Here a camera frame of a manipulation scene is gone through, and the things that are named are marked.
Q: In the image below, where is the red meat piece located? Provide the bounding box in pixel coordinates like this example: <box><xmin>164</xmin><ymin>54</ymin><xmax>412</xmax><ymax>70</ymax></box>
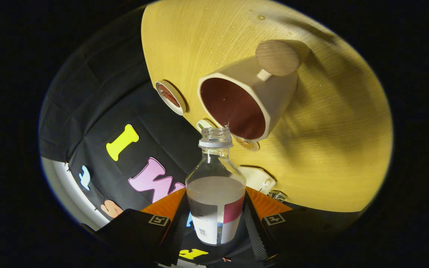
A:
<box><xmin>158</xmin><ymin>84</ymin><xmax>181</xmax><ymax>108</ymax></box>

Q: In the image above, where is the white toaster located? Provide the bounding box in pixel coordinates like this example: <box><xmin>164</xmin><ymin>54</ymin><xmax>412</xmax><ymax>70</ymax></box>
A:
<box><xmin>238</xmin><ymin>166</ymin><xmax>277</xmax><ymax>195</ymax></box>

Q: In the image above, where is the round cork coaster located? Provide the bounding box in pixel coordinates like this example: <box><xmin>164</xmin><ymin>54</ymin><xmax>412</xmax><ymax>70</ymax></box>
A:
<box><xmin>235</xmin><ymin>138</ymin><xmax>260</xmax><ymax>152</ymax></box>

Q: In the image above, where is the beige cup with wooden handle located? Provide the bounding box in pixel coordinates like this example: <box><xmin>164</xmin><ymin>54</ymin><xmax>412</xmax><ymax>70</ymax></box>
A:
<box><xmin>198</xmin><ymin>39</ymin><xmax>310</xmax><ymax>143</ymax></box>

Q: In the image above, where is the small white bean dish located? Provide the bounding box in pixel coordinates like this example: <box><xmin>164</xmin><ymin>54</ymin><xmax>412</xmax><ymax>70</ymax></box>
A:
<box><xmin>196</xmin><ymin>119</ymin><xmax>217</xmax><ymax>133</ymax></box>

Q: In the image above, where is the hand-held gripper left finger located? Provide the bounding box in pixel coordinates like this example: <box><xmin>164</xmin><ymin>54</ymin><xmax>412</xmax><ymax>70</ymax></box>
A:
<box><xmin>95</xmin><ymin>187</ymin><xmax>193</xmax><ymax>267</ymax></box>

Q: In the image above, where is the wooden table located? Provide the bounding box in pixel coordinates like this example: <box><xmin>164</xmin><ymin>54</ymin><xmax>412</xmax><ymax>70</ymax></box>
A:
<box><xmin>141</xmin><ymin>0</ymin><xmax>394</xmax><ymax>213</ymax></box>

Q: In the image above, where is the round white plate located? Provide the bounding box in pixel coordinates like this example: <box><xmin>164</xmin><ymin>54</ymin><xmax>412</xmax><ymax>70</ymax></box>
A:
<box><xmin>155</xmin><ymin>80</ymin><xmax>187</xmax><ymax>116</ymax></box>

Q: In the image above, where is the clear juice bottle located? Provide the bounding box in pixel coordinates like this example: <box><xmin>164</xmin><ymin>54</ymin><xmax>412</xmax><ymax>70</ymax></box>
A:
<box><xmin>185</xmin><ymin>127</ymin><xmax>247</xmax><ymax>247</ymax></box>

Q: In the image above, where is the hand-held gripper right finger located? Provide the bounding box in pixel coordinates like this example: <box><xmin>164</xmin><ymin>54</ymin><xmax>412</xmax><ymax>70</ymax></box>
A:
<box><xmin>244</xmin><ymin>186</ymin><xmax>349</xmax><ymax>263</ymax></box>

